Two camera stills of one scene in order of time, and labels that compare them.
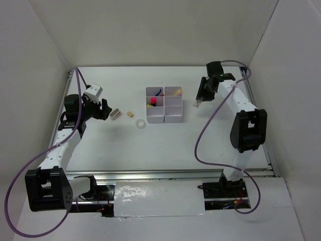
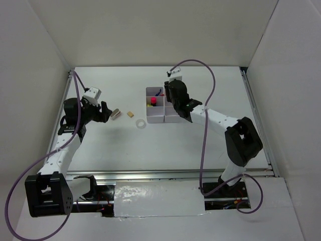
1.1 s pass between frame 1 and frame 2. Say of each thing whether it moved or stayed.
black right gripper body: moved
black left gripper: stayed
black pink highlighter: stayed
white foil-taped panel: stayed
